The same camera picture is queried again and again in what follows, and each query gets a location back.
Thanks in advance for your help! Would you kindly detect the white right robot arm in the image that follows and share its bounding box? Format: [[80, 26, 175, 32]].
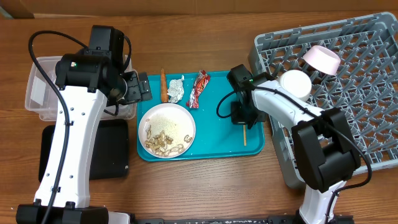
[[226, 65, 363, 223]]

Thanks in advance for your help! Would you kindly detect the red snack wrapper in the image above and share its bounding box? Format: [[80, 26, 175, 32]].
[[186, 70, 211, 109]]

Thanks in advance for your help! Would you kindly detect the white bowl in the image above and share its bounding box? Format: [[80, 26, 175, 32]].
[[277, 70, 312, 101]]

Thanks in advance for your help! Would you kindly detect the white plate with food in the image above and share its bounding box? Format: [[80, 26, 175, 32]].
[[137, 103, 196, 159]]

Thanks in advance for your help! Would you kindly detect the grey dishwasher rack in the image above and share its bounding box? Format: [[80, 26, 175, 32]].
[[248, 12, 397, 170]]

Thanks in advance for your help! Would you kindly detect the crumpled foil ball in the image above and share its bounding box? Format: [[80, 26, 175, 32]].
[[167, 75, 184, 103]]

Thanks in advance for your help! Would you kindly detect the black tray bin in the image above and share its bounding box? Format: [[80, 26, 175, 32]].
[[38, 118, 130, 182]]

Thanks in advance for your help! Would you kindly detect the teal plastic tray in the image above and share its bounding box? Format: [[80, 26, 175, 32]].
[[136, 71, 265, 162]]

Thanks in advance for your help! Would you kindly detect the orange carrot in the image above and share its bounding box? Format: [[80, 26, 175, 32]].
[[160, 68, 169, 103]]

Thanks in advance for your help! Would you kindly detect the pink bowl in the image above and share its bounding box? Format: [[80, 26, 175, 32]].
[[302, 45, 341, 76]]

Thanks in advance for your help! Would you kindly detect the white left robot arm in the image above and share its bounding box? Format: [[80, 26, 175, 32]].
[[16, 26, 152, 223]]

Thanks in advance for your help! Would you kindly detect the clear plastic bin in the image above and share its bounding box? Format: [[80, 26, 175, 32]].
[[25, 56, 136, 121]]

